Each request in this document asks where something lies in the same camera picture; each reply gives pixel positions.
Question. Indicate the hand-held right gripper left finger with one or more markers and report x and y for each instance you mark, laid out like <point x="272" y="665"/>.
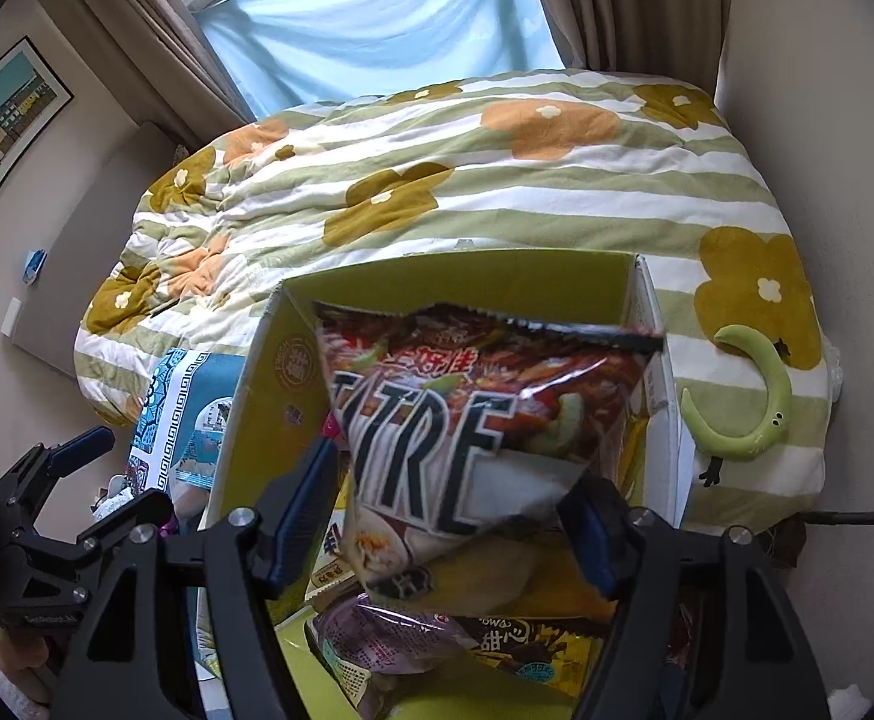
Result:
<point x="306" y="510"/>

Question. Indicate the framed houses picture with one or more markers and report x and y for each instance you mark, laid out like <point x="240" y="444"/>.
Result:
<point x="2" y="135"/>

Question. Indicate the red-brown lettered chip packet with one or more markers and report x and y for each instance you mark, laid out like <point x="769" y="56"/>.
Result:
<point x="444" y="427"/>

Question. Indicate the green cardboard box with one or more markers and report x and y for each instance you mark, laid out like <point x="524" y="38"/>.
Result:
<point x="257" y="420"/>

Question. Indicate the light blue window cloth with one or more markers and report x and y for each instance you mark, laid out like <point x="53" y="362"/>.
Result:
<point x="377" y="30"/>

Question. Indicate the gold and brown snack packet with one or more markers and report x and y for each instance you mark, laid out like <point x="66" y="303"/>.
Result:
<point x="534" y="652"/>

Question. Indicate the brown curtain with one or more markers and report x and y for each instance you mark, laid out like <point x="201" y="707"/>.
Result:
<point x="632" y="0"/>
<point x="144" y="30"/>

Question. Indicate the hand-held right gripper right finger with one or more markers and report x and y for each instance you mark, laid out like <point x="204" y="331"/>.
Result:
<point x="594" y="532"/>

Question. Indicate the patterned blue table mat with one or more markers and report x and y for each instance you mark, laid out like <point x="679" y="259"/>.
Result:
<point x="216" y="382"/>

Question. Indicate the yellow and white snack packet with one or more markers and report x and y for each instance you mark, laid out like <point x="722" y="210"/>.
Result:
<point x="332" y="570"/>

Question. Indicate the green curved plush toy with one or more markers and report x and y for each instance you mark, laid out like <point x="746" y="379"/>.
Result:
<point x="771" y="382"/>

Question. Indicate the purple chip packet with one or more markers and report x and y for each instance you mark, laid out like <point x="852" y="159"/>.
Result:
<point x="384" y="637"/>

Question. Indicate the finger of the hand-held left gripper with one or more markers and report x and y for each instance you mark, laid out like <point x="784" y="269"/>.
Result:
<point x="133" y="511"/>
<point x="80" y="450"/>

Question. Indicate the blue and white snack packet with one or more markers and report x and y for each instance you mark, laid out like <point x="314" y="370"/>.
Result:
<point x="201" y="450"/>

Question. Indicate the white triangular snack packet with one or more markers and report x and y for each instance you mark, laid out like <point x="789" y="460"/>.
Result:
<point x="114" y="499"/>

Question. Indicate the grey headboard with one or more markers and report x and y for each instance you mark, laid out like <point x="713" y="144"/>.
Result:
<point x="84" y="240"/>

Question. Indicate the floral striped blanket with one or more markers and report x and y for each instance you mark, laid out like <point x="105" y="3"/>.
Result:
<point x="519" y="187"/>

